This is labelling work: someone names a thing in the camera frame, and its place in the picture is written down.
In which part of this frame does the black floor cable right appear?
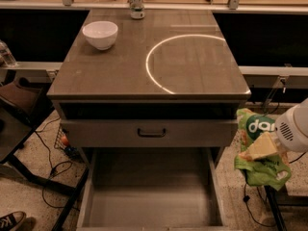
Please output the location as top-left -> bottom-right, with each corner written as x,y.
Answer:
243,151 -> 308,228

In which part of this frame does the green rice chip bag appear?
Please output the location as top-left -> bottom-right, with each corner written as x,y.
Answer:
234,108 -> 291,191

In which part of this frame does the wire basket with balls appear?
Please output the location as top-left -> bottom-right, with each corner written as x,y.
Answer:
54,128 -> 80,159

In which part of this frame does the black metal stand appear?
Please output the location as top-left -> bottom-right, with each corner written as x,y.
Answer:
264,186 -> 308,231

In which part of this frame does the black white sneaker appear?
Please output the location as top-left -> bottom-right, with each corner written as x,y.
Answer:
0,211 -> 26,231

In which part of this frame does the dark side table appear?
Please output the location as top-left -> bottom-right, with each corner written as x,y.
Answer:
0,77 -> 74,195

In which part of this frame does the white ceramic bowl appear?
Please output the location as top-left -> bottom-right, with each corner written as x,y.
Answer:
82,21 -> 118,50

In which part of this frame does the closed drawer with black handle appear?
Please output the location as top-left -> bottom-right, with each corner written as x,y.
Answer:
61,119 -> 237,147

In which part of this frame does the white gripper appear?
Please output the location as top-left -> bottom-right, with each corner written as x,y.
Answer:
246,98 -> 308,161

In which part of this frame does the open grey bottom drawer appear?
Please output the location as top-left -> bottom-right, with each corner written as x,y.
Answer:
77,148 -> 228,231

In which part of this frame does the black floor cable left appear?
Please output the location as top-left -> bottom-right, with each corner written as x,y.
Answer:
34,116 -> 81,212

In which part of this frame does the white green soda can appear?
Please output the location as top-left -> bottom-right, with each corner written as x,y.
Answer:
129,0 -> 145,19

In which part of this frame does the clear plastic water bottle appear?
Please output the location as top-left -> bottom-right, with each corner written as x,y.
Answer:
0,40 -> 17,67

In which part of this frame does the black floor cable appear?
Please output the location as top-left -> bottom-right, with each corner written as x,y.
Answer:
243,151 -> 308,228
34,116 -> 81,212

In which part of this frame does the grey drawer cabinet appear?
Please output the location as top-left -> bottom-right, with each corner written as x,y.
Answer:
46,9 -> 252,166

